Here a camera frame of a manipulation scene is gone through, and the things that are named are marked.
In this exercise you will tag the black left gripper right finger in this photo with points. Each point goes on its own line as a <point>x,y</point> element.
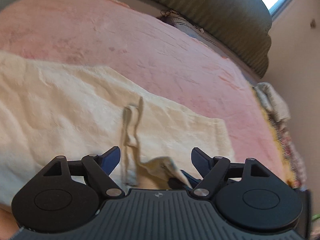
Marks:
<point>201,161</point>

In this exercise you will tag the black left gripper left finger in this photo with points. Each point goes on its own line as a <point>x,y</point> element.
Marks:
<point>109,160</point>

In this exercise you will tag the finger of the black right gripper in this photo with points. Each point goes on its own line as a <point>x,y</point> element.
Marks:
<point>181,180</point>

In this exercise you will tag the cream white pants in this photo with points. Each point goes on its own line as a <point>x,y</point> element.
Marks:
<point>50,109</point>

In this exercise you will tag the floral crumpled quilt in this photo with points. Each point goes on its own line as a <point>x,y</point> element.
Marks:
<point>278,114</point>

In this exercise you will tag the pink plush bed blanket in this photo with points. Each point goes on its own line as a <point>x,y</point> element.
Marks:
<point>156,56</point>

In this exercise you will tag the olive green padded headboard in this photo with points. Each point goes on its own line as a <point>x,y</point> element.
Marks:
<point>241,25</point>

